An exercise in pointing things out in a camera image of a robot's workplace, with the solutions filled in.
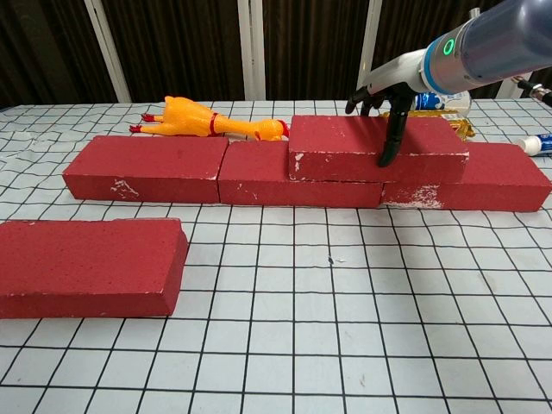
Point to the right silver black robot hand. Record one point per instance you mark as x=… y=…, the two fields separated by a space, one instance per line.
x=399 y=121

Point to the red foam brick white scuffs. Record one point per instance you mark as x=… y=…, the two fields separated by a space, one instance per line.
x=336 y=138

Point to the blue white drink can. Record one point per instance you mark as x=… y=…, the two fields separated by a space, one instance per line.
x=453 y=101

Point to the gold biscuit packet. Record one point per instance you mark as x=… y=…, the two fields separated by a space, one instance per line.
x=461 y=127

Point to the blue white toothpaste tube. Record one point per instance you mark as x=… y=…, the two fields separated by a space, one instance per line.
x=539 y=144

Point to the yellow rubber chicken toy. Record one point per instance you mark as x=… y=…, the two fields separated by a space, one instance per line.
x=190 y=116

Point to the white black checked tablecloth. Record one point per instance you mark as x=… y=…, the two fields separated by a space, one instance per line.
x=302 y=310

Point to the white partition frame post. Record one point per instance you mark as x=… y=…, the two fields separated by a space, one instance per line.
x=108 y=52
x=366 y=39
x=251 y=52

